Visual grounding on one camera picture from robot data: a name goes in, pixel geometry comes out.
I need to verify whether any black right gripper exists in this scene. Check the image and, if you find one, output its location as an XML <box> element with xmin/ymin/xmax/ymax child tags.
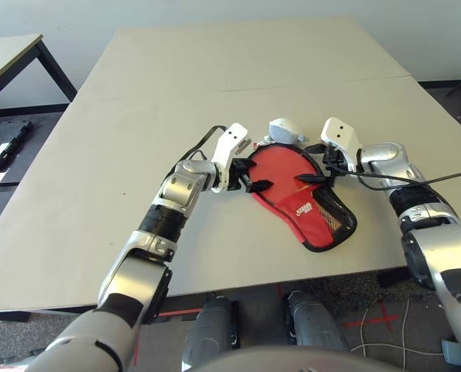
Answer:
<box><xmin>294</xmin><ymin>143</ymin><xmax>347</xmax><ymax>187</ymax></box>

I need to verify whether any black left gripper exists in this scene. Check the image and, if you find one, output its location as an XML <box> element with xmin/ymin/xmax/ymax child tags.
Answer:
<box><xmin>229</xmin><ymin>158</ymin><xmax>274</xmax><ymax>194</ymax></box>

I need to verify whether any red black paddle case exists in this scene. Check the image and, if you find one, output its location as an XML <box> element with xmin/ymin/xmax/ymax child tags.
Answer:
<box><xmin>249</xmin><ymin>142</ymin><xmax>358</xmax><ymax>253</ymax></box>

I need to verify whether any dark speckled carpet piece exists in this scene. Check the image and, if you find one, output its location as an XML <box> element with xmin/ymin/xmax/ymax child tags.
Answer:
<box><xmin>303</xmin><ymin>273</ymin><xmax>444</xmax><ymax>311</ymax></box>

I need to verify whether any grey robot right leg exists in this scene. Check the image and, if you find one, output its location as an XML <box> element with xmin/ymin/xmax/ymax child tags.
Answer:
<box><xmin>286</xmin><ymin>290</ymin><xmax>349</xmax><ymax>352</ymax></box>

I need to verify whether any grey robot leg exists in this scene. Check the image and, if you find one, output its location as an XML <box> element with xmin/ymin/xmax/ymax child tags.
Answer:
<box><xmin>286</xmin><ymin>290</ymin><xmax>349</xmax><ymax>352</ymax></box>
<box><xmin>181</xmin><ymin>292</ymin><xmax>241</xmax><ymax>369</ymax></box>

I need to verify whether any grey robot left leg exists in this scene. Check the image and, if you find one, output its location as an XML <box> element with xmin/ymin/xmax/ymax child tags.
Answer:
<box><xmin>181</xmin><ymin>292</ymin><xmax>241</xmax><ymax>369</ymax></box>

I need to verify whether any grey robot torso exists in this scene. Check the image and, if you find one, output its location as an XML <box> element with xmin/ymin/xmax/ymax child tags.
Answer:
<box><xmin>191</xmin><ymin>346</ymin><xmax>405</xmax><ymax>372</ymax></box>

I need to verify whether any grey blue floor box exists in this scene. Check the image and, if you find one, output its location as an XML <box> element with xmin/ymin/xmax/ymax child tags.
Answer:
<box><xmin>441</xmin><ymin>339</ymin><xmax>461</xmax><ymax>365</ymax></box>

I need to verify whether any black floor mat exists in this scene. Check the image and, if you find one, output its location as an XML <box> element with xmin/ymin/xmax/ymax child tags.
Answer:
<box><xmin>0</xmin><ymin>119</ymin><xmax>33</xmax><ymax>174</ymax></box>

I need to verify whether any grey foam puzzle mat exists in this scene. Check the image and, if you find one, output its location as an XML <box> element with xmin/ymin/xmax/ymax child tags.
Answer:
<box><xmin>0</xmin><ymin>309</ymin><xmax>80</xmax><ymax>365</ymax></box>

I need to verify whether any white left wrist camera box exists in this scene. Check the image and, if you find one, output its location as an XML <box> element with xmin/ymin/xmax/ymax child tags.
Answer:
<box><xmin>210</xmin><ymin>122</ymin><xmax>251</xmax><ymax>193</ymax></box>

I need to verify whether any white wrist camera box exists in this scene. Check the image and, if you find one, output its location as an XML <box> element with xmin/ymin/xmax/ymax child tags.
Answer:
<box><xmin>210</xmin><ymin>122</ymin><xmax>251</xmax><ymax>193</ymax></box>
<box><xmin>320</xmin><ymin>116</ymin><xmax>363</xmax><ymax>174</ymax></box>

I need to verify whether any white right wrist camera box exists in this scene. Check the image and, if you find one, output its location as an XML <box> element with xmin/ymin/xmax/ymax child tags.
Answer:
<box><xmin>320</xmin><ymin>116</ymin><xmax>363</xmax><ymax>174</ymax></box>

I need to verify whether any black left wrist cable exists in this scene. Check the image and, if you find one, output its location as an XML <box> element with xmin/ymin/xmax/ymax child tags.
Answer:
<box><xmin>171</xmin><ymin>124</ymin><xmax>227</xmax><ymax>171</ymax></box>

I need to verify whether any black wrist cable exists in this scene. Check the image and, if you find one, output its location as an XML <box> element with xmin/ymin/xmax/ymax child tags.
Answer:
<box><xmin>171</xmin><ymin>124</ymin><xmax>227</xmax><ymax>171</ymax></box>
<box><xmin>322</xmin><ymin>153</ymin><xmax>461</xmax><ymax>191</ymax></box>

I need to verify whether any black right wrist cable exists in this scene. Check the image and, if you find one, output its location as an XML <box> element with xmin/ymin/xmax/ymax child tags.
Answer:
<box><xmin>322</xmin><ymin>153</ymin><xmax>461</xmax><ymax>191</ymax></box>

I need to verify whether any white floor cable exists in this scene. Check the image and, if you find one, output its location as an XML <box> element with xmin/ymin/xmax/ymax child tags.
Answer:
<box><xmin>349</xmin><ymin>298</ymin><xmax>448</xmax><ymax>361</ymax></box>

